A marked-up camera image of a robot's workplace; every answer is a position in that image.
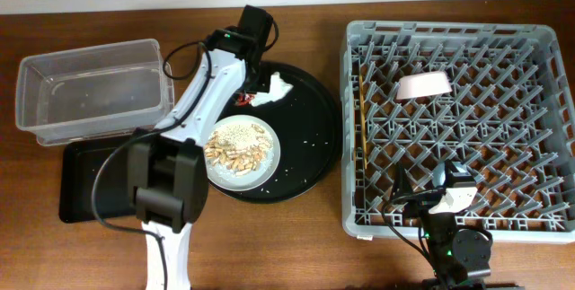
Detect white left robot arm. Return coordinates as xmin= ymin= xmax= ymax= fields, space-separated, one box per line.
xmin=127 ymin=5 xmax=279 ymax=289

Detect round black tray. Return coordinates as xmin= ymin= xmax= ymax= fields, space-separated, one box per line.
xmin=216 ymin=61 xmax=342 ymax=204

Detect wooden chopstick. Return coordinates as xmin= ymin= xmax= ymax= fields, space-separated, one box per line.
xmin=358 ymin=73 xmax=367 ymax=170

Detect grey dishwasher rack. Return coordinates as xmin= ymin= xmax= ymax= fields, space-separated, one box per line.
xmin=340 ymin=21 xmax=574 ymax=243

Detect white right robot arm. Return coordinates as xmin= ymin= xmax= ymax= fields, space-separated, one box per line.
xmin=393 ymin=161 xmax=493 ymax=290

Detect white tissue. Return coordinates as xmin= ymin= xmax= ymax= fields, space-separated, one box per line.
xmin=250 ymin=72 xmax=293 ymax=107

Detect grey plate with food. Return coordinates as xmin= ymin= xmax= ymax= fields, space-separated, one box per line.
xmin=204 ymin=115 xmax=281 ymax=192

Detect clear plastic bin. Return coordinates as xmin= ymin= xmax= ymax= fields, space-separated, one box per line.
xmin=15 ymin=39 xmax=174 ymax=146

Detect red snack wrapper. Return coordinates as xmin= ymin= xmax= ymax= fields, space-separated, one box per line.
xmin=234 ymin=93 xmax=254 ymax=107

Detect black rectangular tray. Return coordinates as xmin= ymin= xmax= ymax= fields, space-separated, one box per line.
xmin=58 ymin=136 xmax=135 ymax=224

